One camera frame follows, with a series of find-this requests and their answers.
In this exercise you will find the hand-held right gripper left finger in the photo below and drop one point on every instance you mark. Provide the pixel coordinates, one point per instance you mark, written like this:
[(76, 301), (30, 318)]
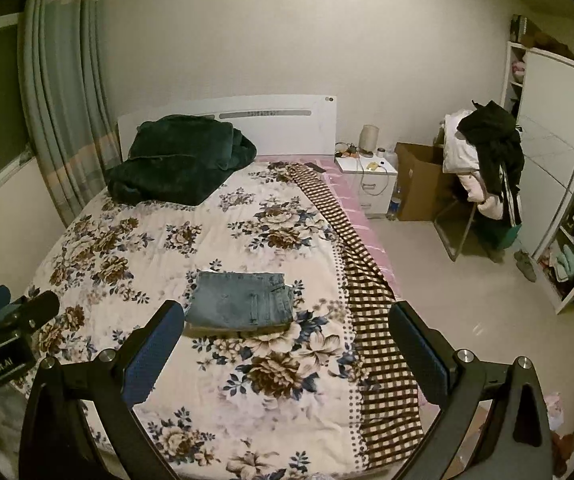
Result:
[(153, 347)]

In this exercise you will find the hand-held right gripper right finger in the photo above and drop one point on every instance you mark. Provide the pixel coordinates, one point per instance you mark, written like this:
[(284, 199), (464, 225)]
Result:
[(421, 347)]

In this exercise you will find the blue jeans pants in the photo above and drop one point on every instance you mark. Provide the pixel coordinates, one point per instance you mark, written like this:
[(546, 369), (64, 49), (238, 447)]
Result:
[(239, 302)]

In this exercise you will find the checkered brown blanket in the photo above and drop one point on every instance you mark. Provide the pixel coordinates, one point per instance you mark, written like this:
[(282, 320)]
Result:
[(367, 320)]

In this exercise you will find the floral bed quilt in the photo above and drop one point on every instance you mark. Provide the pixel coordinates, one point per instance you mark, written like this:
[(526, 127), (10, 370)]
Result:
[(192, 300)]

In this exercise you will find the folding chair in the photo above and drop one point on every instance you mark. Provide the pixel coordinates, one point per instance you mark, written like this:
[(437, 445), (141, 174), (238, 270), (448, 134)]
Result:
[(459, 227)]

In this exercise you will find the grey slipper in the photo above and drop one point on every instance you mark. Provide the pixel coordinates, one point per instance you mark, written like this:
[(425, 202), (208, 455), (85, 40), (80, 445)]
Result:
[(526, 264)]

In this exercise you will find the pink bed sheet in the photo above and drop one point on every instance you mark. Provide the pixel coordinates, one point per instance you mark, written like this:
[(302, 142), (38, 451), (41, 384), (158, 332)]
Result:
[(362, 215)]

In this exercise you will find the plastic water bottle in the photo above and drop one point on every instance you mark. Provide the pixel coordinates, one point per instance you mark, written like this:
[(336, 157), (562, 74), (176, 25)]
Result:
[(393, 205)]

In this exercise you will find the brown cardboard box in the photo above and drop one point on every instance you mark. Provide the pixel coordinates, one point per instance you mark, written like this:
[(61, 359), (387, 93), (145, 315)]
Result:
[(419, 182)]

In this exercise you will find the white nightstand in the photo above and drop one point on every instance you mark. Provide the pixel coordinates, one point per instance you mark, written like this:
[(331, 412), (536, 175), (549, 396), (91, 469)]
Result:
[(374, 185)]

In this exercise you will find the dark green blanket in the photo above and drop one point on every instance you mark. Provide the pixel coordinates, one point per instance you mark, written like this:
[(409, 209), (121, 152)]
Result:
[(179, 157)]

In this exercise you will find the chair piled with clothes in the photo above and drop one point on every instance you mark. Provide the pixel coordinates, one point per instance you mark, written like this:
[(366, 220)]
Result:
[(484, 157)]

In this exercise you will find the white kettle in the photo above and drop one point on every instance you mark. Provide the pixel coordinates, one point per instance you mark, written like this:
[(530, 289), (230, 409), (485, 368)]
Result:
[(368, 140)]

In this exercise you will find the grey striped curtain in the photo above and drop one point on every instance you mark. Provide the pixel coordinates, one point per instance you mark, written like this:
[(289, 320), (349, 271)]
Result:
[(62, 95)]

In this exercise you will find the white wardrobe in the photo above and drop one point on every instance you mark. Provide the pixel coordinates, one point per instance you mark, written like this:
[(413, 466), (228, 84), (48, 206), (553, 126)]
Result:
[(557, 160)]

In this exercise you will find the white bed headboard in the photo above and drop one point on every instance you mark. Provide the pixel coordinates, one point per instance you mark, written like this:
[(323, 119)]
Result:
[(277, 122)]

